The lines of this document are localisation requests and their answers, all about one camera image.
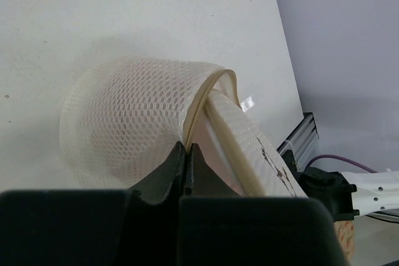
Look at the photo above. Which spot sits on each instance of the aluminium frame rail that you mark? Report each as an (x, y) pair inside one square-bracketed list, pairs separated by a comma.
[(298, 152)]

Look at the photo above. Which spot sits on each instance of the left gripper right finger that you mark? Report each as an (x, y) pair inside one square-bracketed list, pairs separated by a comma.
[(256, 231)]

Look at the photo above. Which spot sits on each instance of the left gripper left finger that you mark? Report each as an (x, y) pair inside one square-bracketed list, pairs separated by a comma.
[(134, 226)]

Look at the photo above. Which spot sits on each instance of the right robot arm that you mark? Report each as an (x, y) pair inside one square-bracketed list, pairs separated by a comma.
[(347, 195)]

